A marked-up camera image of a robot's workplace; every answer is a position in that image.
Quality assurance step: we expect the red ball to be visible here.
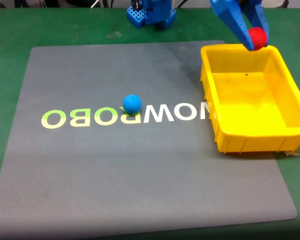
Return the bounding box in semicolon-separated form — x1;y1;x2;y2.
247;26;268;51

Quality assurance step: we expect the yellow plastic bin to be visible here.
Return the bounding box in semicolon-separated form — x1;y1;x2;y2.
199;43;300;155

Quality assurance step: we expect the blue ball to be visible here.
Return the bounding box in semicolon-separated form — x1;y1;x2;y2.
122;94;143;115

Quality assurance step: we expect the clear tape piece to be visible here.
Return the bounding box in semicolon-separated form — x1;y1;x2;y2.
284;148;300;158

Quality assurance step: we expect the grey mat with NOWROBO print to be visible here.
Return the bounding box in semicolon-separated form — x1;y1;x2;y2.
0;39;298;240

